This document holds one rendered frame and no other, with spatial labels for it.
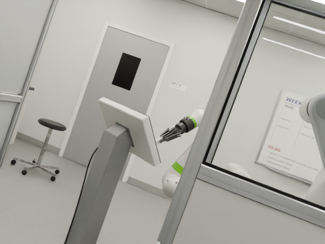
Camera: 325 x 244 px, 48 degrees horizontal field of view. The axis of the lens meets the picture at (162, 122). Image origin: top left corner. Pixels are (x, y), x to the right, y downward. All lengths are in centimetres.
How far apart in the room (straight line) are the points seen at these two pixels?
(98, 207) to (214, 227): 133
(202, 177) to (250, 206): 14
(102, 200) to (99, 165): 20
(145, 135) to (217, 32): 364
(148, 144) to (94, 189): 44
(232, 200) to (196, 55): 453
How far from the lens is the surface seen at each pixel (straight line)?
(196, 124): 233
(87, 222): 224
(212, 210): 97
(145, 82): 539
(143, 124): 196
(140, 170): 546
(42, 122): 442
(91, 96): 560
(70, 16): 599
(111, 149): 213
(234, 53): 96
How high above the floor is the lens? 129
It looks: 3 degrees down
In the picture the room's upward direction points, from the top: 20 degrees clockwise
